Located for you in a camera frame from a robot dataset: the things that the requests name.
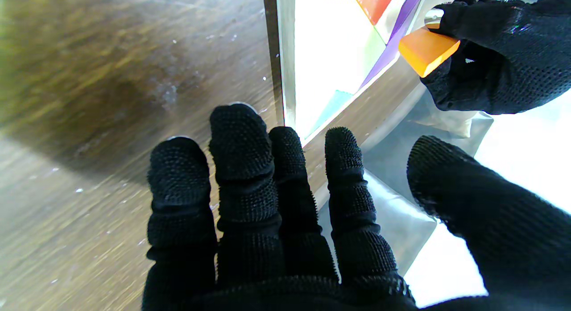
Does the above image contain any white crumpled backdrop sheet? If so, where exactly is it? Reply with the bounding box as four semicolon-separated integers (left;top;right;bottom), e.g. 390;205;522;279
401;88;571;308

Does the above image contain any purple tangram triangle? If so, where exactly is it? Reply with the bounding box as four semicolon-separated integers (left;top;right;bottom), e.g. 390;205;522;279
359;0;424;89

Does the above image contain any small blue tangram triangle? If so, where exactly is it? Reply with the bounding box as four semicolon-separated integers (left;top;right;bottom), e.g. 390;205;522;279
306;90;355;140

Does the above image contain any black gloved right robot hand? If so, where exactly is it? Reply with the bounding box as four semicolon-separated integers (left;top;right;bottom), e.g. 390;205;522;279
142;103;571;311

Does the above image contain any green tangram square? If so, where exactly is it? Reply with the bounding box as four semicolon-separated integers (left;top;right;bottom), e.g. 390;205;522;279
346;23;386;95

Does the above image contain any dark brown leather sofa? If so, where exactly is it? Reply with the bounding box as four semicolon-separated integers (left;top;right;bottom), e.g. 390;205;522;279
314;81;493;276

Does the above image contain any light wooden square tray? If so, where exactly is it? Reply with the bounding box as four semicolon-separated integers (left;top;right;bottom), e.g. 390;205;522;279
276;0;447;146

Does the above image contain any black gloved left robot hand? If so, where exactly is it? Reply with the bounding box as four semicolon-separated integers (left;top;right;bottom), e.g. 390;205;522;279
419;0;571;115

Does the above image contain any large red tangram triangle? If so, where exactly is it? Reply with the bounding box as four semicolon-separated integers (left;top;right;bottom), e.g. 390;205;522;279
349;0;398;25

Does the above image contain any orange tangram parallelogram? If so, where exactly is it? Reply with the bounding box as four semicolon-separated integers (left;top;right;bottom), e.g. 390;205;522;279
398;25;461;78

